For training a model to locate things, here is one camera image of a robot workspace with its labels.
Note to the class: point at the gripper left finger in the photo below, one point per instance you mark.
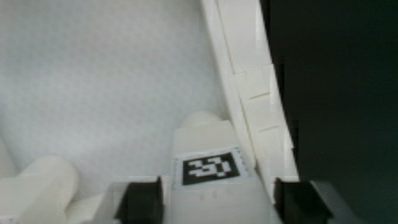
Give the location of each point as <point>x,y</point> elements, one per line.
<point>133,202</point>

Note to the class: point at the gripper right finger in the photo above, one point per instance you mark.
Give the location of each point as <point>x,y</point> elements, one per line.
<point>309,203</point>

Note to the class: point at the white desk leg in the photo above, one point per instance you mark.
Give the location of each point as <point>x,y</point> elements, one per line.
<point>37,192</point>
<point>217,194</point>

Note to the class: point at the white desk top tray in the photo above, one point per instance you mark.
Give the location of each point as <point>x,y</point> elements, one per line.
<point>107,73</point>

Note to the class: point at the white U-shaped obstacle frame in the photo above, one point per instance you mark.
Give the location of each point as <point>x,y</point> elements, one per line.
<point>258,90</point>

